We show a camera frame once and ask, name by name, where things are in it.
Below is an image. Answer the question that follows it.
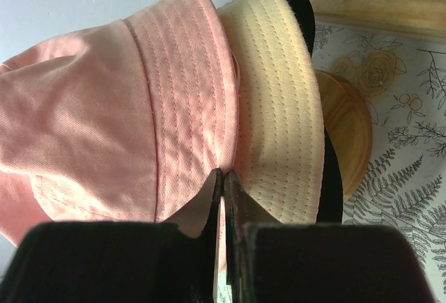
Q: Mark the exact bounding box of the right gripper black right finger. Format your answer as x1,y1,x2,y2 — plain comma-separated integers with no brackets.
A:
224,172,434,302

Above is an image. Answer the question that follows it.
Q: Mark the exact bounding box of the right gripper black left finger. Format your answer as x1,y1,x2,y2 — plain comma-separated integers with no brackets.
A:
1,169,223,302

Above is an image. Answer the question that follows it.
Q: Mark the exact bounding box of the black bucket hat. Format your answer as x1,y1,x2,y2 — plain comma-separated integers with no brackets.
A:
277,0,346,224

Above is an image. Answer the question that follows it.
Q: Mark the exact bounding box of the peach bucket hat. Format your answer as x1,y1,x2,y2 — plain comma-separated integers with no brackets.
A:
217,0,325,224

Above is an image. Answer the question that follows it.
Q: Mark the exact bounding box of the pink bucket hat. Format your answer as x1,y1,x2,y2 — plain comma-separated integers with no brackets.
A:
1,0,238,244

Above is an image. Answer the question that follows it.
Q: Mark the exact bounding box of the wooden hat stand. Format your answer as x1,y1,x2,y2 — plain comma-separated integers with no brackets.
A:
316,70,373,200

